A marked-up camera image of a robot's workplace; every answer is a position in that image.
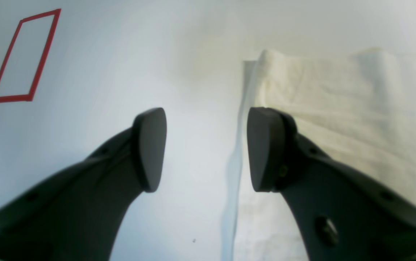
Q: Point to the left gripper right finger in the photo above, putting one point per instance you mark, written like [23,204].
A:
[342,214]

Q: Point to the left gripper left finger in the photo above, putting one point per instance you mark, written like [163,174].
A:
[75,214]

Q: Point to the white printed T-shirt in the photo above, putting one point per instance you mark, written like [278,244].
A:
[360,109]

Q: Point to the red warning sticker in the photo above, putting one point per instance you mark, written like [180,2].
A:
[26,56]

